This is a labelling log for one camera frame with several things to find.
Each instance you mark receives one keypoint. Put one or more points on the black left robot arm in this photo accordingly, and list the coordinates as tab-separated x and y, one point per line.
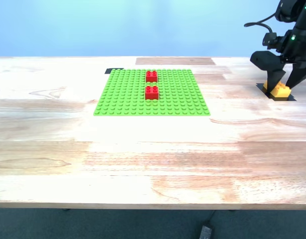
302	25

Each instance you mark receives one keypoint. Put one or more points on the grey power adapter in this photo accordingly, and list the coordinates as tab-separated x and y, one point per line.
205	232

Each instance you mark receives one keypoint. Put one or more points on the red square brick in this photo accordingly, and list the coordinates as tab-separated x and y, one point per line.
151	77
151	94

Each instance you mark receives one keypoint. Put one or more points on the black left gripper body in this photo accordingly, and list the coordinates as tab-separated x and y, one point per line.
265	59

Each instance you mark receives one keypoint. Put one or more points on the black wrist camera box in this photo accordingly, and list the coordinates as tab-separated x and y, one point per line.
268	39

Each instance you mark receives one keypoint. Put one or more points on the black tape strip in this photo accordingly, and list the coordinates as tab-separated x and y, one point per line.
108	71

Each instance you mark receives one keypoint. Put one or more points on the yellow rectangular brick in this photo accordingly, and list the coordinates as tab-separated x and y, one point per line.
282	91

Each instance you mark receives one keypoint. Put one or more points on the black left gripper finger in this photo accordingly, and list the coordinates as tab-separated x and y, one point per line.
273	79
297	74

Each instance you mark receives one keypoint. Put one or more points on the green studded baseplate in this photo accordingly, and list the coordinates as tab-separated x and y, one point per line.
123	99

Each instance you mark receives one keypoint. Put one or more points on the black tape rectangle outline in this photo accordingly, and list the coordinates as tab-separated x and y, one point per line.
292	99

